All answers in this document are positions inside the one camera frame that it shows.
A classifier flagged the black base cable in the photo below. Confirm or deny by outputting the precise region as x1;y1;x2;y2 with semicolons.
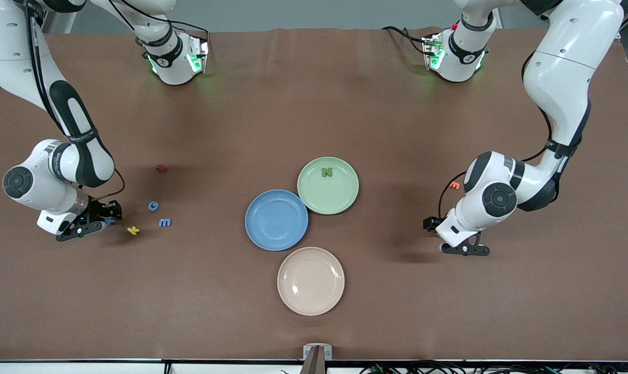
137;0;210;45
381;25;430;57

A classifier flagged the green plate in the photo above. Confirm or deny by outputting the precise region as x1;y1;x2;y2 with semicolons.
297;156;359;215

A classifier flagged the brown table cover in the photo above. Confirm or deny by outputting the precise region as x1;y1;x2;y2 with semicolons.
0;27;628;362

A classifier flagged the beige plate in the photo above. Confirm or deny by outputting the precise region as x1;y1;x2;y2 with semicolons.
277;246;345;316

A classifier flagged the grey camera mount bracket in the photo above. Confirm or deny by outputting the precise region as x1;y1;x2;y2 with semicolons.
299;344;333;374

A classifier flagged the blue plate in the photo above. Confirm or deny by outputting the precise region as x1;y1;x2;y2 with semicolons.
245;189;309;252

